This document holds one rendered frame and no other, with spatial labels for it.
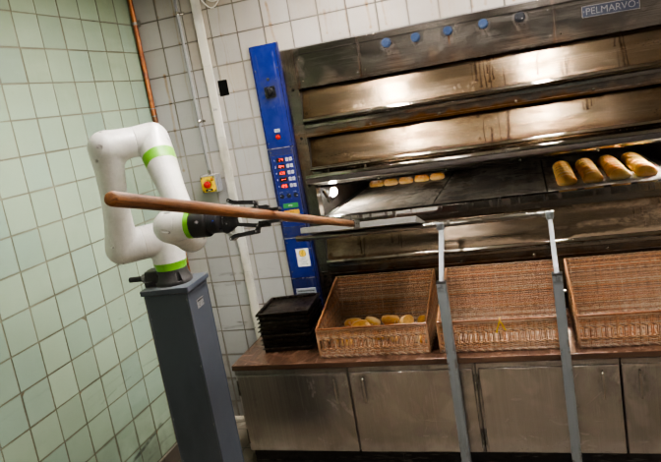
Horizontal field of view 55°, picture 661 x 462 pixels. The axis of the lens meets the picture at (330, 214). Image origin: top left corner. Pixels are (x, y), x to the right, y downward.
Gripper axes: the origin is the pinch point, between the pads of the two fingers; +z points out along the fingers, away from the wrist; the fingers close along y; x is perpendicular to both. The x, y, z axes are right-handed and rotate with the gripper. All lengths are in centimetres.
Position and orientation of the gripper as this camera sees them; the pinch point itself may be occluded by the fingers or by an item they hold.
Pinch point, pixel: (270, 215)
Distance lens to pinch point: 195.3
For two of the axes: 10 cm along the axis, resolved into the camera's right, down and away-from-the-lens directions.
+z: 9.5, -1.0, -2.8
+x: -2.9, -0.4, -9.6
